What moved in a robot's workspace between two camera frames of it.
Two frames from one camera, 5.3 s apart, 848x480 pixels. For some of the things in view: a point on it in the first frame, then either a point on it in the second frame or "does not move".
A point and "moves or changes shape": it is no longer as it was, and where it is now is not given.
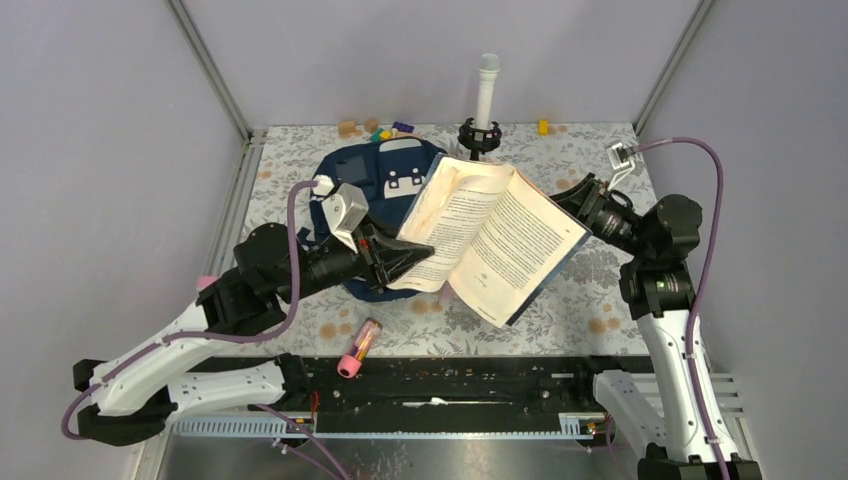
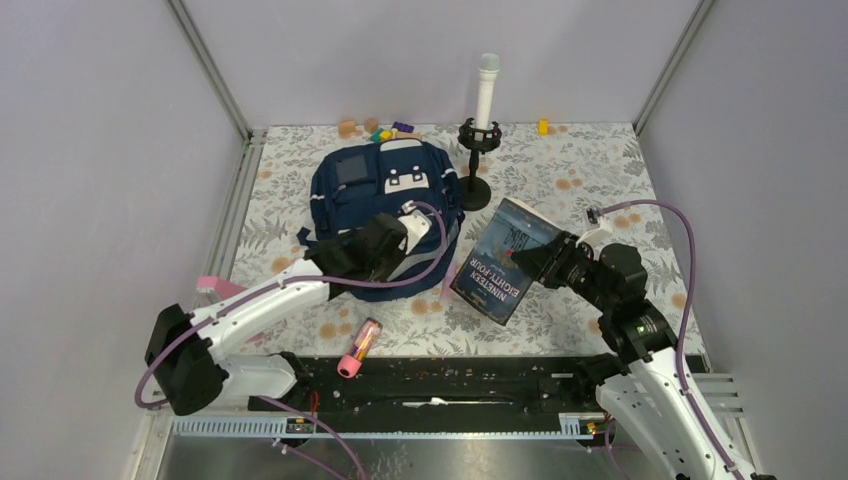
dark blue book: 500,241 moves or changes shape
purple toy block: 403,127 does not move
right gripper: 587,205 -> 534,261
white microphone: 487,84 does not move
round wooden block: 371,125 does not move
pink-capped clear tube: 349,365 does not move
